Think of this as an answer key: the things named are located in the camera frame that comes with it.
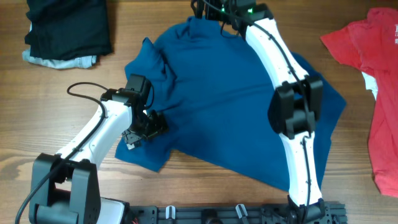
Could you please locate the blue polo shirt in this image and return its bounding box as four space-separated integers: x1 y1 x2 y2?
114 16 347 192

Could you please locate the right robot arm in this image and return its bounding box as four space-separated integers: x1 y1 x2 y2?
190 0 329 223

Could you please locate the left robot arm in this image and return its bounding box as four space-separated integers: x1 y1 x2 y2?
15 74 168 223

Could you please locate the light grey folded garment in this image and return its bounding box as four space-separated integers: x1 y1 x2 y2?
22 23 98 70

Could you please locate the black folded garment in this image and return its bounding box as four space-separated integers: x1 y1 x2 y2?
25 0 113 60

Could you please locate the red t-shirt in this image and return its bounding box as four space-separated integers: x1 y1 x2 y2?
320 7 397 197

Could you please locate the right black cable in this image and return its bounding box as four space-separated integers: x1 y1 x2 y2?
198 0 313 215

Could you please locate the black cable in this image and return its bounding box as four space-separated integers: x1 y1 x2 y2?
14 82 109 224
198 0 313 215

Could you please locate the left black cable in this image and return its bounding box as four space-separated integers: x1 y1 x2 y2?
14 82 109 224

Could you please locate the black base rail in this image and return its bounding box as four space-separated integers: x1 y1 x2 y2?
70 203 348 224

